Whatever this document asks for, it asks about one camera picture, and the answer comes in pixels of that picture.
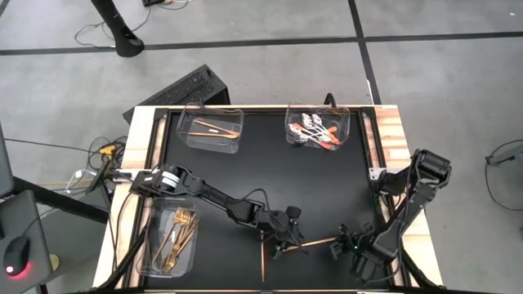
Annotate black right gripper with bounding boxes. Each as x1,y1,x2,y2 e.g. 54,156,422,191
329,223,394,283

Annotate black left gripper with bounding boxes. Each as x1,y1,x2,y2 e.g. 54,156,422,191
261,208,311,261

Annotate wooden stick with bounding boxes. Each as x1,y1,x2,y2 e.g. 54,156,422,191
284,236,341,252

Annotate gold chopstick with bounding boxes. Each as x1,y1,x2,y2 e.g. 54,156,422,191
193,118,241,136

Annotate clear plastic bin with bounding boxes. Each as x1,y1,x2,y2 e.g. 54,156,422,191
175,101,245,155
136,197,200,278
284,104,351,151

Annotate black desk bar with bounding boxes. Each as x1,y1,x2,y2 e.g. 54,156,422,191
11,175,110,225

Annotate grey desk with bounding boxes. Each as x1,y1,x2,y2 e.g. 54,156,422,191
0,189,54,294

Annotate black computer mouse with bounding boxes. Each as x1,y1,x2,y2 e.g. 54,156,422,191
2,235,33,278

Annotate black stand pole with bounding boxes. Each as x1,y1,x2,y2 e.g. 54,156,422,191
89,0,146,58

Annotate grey laptop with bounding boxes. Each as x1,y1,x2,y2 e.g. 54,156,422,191
0,122,16,199

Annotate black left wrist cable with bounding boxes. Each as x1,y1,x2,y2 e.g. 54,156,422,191
239,187,273,207

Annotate black frame strut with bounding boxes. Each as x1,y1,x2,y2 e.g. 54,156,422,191
97,226,150,291
383,244,440,291

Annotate wooden table frame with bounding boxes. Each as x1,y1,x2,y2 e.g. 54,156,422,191
92,104,445,293

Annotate grey floor device with cable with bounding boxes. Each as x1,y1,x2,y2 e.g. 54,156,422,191
485,140,523,212

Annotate thin black floor cable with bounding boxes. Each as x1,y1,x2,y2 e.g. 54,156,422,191
74,3,152,48

